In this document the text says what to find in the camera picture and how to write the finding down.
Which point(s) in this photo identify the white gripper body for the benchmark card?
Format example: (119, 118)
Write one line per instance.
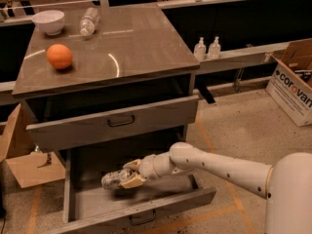
(147, 167)

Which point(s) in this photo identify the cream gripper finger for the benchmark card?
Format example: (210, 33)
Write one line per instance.
(134, 181)
(133, 165)

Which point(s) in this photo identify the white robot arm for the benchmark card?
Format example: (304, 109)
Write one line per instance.
(286, 186)

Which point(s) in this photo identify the grey lower open drawer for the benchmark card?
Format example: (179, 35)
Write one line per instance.
(90, 209)

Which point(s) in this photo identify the grey open drawer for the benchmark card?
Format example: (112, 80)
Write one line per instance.
(90, 209)
(93, 128)

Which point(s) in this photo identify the grey upper open drawer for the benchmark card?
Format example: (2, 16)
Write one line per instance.
(93, 128)

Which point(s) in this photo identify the grey drawer cabinet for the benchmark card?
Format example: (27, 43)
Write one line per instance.
(135, 58)

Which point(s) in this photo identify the left sanitizer bottle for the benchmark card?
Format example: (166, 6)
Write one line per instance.
(200, 49)

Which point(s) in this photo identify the orange ball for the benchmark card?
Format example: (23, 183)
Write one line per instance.
(59, 56)

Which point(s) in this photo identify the clear plastic water bottle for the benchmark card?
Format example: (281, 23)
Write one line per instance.
(89, 22)

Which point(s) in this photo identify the corovan cardboard box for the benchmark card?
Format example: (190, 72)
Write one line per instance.
(290, 84)

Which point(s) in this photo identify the white bowl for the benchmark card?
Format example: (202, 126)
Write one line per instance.
(50, 22)

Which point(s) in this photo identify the black lower drawer handle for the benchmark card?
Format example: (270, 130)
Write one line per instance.
(142, 218)

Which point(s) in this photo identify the black drawer handle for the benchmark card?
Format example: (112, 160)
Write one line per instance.
(142, 218)
(121, 121)

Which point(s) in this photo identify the black upper drawer handle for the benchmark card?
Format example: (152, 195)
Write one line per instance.
(121, 121)

